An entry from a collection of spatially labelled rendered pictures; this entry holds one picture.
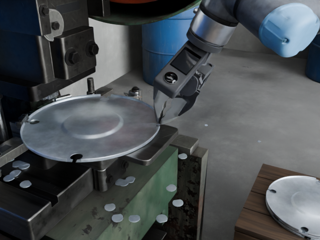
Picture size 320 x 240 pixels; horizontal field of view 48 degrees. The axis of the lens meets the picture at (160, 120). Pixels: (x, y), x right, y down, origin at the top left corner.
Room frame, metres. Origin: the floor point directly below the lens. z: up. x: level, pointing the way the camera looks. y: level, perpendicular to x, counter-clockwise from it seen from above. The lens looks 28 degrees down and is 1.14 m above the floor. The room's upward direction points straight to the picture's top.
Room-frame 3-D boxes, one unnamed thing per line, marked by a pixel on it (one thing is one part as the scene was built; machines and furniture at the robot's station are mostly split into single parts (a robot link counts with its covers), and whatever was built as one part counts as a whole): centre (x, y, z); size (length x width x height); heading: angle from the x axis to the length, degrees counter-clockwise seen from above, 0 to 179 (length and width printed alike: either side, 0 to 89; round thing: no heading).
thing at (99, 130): (0.67, 0.14, 0.78); 0.29 x 0.29 x 0.01
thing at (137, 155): (0.65, 0.10, 0.72); 0.25 x 0.14 x 0.14; 63
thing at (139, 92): (0.83, 0.06, 0.75); 0.03 x 0.03 x 0.10; 63
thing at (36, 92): (0.73, 0.26, 0.86); 0.20 x 0.16 x 0.05; 153
